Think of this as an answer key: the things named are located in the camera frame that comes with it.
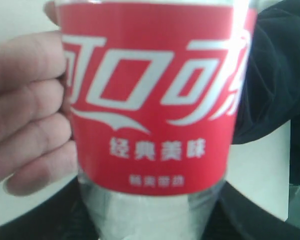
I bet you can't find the clear cola bottle red label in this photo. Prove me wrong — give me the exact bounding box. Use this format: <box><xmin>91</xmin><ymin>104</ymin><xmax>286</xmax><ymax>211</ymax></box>
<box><xmin>53</xmin><ymin>0</ymin><xmax>258</xmax><ymax>240</ymax></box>

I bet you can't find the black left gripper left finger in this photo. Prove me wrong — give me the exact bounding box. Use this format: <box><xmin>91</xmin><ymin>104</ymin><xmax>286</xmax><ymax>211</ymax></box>
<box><xmin>0</xmin><ymin>177</ymin><xmax>99</xmax><ymax>240</ymax></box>

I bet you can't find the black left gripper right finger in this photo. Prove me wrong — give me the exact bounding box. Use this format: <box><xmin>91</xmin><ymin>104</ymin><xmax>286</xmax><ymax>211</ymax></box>
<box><xmin>204</xmin><ymin>183</ymin><xmax>300</xmax><ymax>240</ymax></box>

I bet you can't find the black sleeved forearm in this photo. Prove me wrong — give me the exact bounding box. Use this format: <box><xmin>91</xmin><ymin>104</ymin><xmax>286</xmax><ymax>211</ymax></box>
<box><xmin>232</xmin><ymin>0</ymin><xmax>300</xmax><ymax>145</ymax></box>

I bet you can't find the person's open hand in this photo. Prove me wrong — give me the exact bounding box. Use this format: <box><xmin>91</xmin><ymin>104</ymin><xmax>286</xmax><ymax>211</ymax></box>
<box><xmin>0</xmin><ymin>0</ymin><xmax>78</xmax><ymax>196</ymax></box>

